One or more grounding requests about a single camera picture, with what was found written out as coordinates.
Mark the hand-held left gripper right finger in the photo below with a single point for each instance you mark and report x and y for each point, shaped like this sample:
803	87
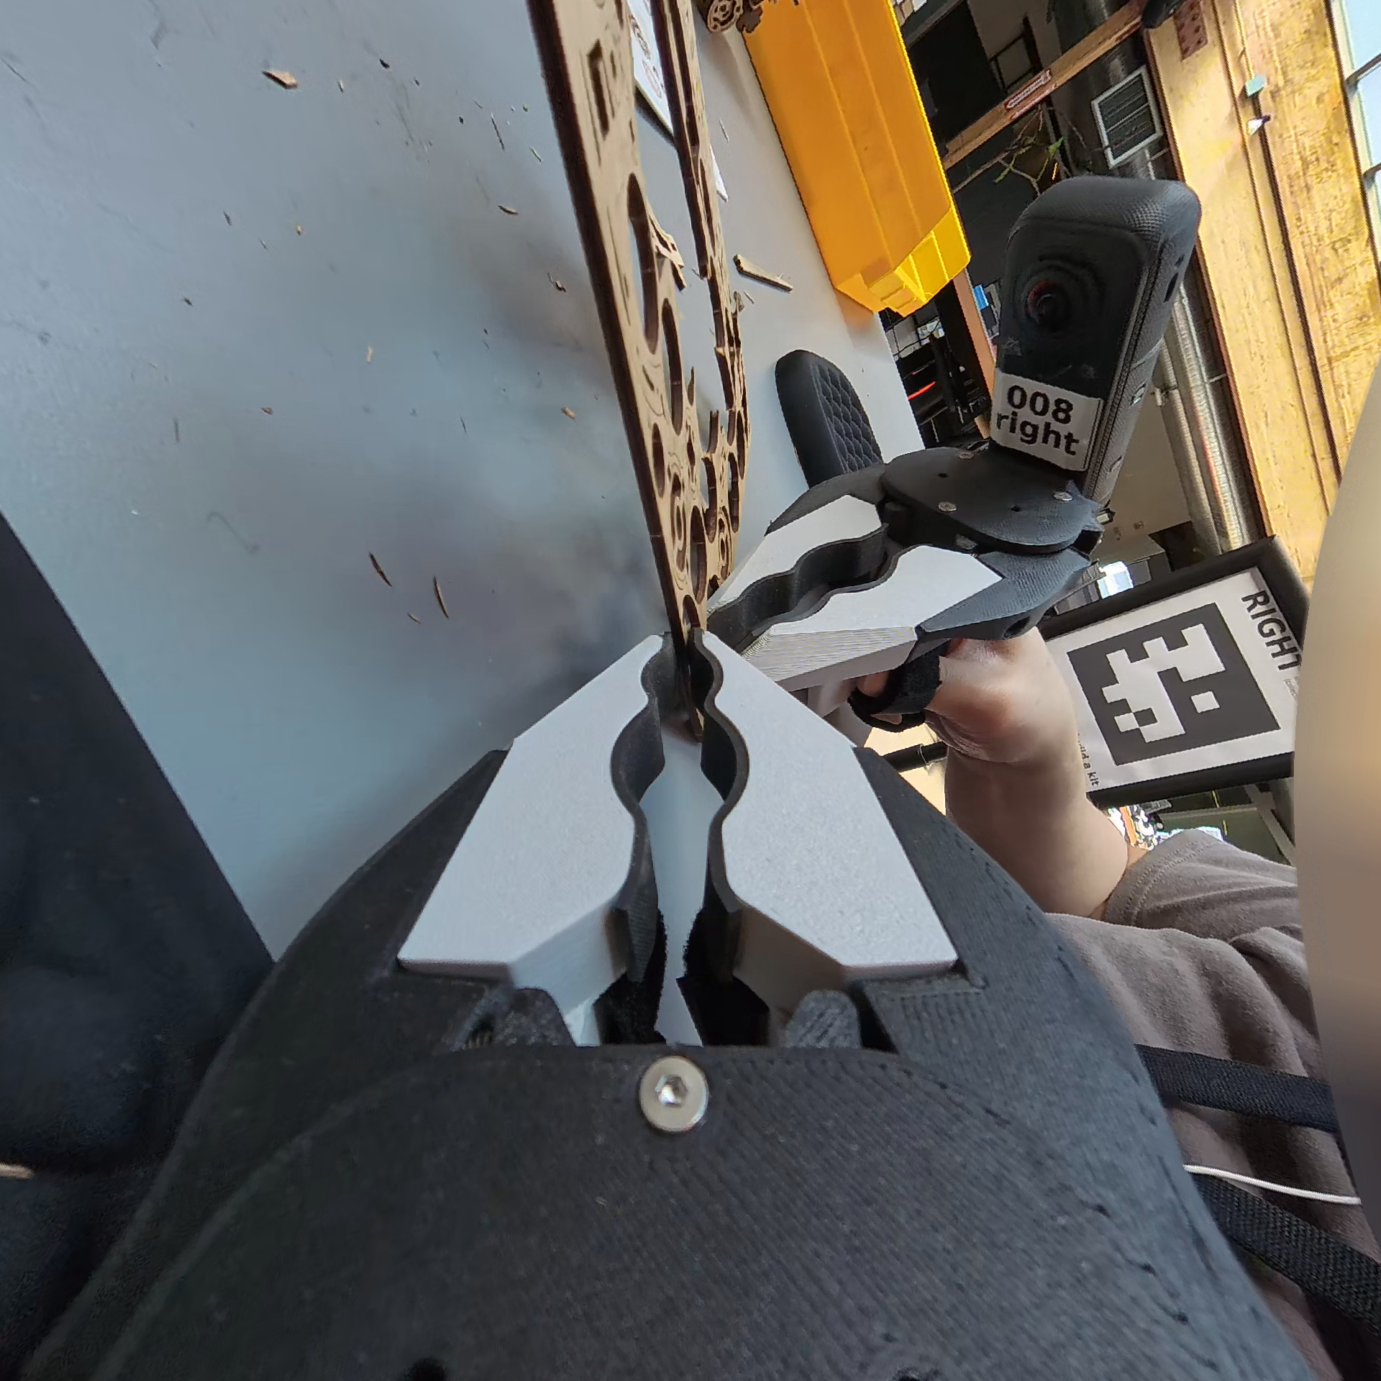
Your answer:
829	863

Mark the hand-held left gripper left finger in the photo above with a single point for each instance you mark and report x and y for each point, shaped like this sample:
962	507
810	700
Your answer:
529	863

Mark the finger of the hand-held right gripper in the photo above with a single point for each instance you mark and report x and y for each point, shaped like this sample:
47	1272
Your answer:
797	544
905	603

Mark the laser-cut plywood parts sheet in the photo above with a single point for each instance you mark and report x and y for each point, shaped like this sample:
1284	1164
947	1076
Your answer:
668	355

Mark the person's right forearm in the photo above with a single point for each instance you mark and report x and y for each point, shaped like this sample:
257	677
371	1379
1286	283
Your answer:
1035	829

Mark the person's right hand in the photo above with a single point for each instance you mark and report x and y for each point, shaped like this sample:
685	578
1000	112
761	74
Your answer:
1002	700

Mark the black quilted pad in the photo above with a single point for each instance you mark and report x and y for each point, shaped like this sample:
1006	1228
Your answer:
825	414

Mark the wooden ceiling beam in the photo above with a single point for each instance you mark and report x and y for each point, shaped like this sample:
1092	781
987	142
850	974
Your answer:
1046	79

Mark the framed black-white marker sign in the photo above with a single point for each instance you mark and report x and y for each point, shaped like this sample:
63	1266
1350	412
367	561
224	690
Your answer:
1164	690

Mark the wooden scrap strip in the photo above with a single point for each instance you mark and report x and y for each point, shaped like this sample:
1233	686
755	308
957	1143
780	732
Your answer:
763	273

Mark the yellow plastic bin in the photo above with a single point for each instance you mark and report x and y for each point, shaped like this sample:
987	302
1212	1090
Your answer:
852	138

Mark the scattered wood splinters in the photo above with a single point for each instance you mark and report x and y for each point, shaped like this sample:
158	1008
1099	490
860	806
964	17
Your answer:
377	568

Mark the dark cloth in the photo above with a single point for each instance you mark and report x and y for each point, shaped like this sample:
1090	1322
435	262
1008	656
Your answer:
97	916

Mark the wooden gear assembly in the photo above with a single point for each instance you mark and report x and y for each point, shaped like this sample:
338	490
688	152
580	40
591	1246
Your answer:
732	13

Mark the silver ventilation duct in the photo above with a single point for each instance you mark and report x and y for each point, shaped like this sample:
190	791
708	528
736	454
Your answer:
1208	431

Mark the white wall vent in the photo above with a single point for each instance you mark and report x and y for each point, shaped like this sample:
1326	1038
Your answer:
1128	112

